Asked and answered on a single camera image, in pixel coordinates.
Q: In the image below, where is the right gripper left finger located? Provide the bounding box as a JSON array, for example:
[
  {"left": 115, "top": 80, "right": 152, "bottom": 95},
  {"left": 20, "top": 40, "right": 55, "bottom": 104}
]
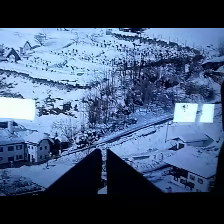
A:
[{"left": 44, "top": 148, "right": 103, "bottom": 197}]

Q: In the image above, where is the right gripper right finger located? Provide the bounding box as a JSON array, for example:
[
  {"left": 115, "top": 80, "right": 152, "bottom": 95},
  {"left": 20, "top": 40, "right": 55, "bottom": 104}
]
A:
[{"left": 106, "top": 148, "right": 165, "bottom": 197}]

